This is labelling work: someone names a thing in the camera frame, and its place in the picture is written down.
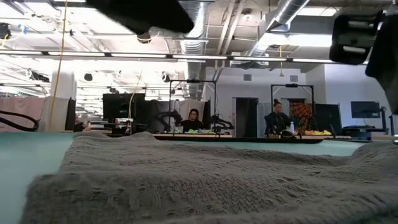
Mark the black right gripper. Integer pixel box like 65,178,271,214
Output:
328,14,384,65

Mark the silver spiral air duct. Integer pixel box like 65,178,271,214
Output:
245,0,312,66

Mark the person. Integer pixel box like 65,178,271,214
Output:
180,108,205,133
264,98,292,136

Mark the black table frame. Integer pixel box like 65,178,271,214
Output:
105,133,326,144

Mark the wall-mounted monitor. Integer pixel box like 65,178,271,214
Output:
350,101,381,119

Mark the yellow cable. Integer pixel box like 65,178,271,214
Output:
49,0,68,132

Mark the grey terry towel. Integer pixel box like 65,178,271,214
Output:
18,131,398,224

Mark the black monitor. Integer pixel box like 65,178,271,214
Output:
102,93,146,124

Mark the black curved tube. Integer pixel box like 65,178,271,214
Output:
0,110,40,133

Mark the LED light bar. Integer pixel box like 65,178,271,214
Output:
0,49,369,65

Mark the pink fabric partition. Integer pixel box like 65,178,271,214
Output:
0,96,47,132

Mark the orange patterned panel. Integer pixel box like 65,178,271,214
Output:
289,102,313,131

